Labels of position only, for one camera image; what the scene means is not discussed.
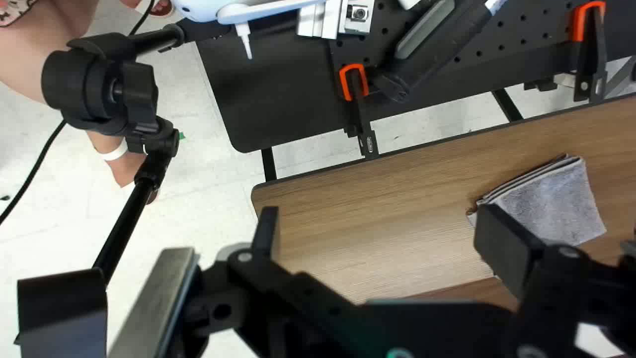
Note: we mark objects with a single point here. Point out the silver aluminium extrusion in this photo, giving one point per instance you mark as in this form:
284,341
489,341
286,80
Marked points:
330,21

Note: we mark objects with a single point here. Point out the black camera tripod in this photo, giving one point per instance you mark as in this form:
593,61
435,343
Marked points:
100,86

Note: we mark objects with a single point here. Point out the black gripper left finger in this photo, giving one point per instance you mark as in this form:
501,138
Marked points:
267,234

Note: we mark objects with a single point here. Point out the person bare leg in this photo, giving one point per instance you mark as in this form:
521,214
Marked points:
26,61

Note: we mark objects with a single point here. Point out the grey towel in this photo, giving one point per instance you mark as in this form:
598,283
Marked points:
547,206

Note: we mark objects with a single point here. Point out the orange black bar clamp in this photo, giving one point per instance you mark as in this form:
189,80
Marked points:
587,27
354,84

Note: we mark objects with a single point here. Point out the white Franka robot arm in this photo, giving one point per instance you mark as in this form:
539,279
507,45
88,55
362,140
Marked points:
231,9

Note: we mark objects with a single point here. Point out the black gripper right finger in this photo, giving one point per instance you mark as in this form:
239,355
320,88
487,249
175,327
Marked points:
507,248

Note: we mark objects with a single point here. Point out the black perforated breadboard table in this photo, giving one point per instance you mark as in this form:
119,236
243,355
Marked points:
284,90

